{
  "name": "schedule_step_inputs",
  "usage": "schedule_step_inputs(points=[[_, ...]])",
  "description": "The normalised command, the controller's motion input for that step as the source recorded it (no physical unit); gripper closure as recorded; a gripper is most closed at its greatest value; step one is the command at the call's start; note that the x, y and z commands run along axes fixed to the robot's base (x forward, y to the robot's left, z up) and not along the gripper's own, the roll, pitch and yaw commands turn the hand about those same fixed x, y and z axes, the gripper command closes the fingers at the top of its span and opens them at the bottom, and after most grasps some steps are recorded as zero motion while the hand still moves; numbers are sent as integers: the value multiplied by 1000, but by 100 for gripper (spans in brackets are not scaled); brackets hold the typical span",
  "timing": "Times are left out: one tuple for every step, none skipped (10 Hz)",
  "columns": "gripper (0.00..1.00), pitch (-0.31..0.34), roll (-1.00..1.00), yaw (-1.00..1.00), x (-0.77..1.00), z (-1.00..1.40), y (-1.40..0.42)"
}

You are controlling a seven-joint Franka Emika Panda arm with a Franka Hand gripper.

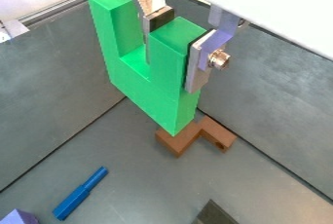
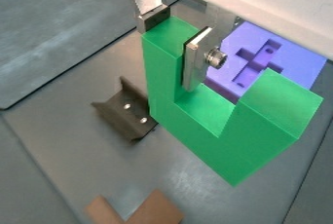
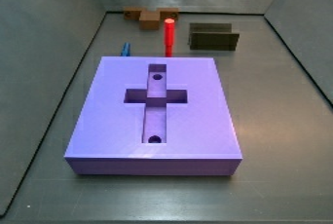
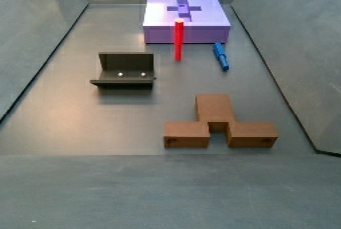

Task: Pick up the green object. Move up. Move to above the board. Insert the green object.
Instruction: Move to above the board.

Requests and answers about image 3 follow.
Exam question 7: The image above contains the brown stepped block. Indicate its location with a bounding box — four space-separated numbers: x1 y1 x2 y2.
122 7 179 30

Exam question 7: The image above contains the dark grey block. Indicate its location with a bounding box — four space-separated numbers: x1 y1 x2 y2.
188 23 239 51

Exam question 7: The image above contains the purple board with cross slot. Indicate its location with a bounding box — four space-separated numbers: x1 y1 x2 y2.
65 56 241 175

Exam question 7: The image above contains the red peg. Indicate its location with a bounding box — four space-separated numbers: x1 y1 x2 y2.
164 19 175 57

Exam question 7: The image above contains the blue peg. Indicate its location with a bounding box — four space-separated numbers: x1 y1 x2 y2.
120 42 129 56

